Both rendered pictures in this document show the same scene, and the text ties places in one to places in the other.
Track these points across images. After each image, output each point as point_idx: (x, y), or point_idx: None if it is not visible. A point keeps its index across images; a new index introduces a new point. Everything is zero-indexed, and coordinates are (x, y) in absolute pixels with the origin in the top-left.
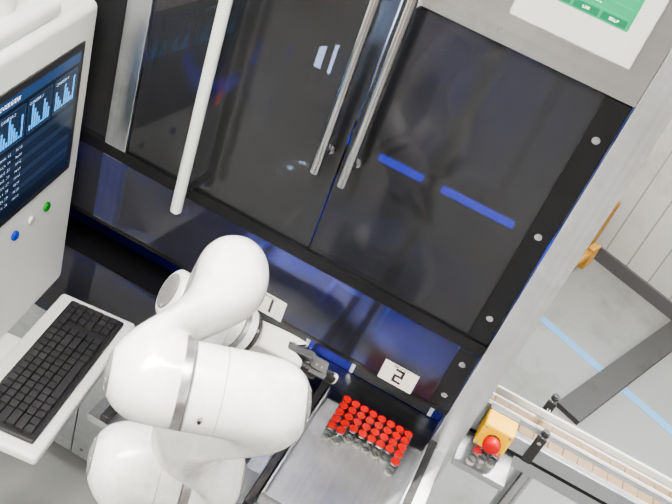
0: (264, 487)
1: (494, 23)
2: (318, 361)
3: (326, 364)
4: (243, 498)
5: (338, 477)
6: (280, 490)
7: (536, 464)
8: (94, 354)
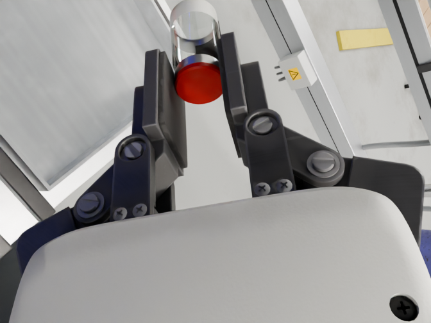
0: (42, 182)
1: None
2: (265, 97)
3: (236, 47)
4: (25, 213)
5: (35, 22)
6: (30, 141)
7: None
8: None
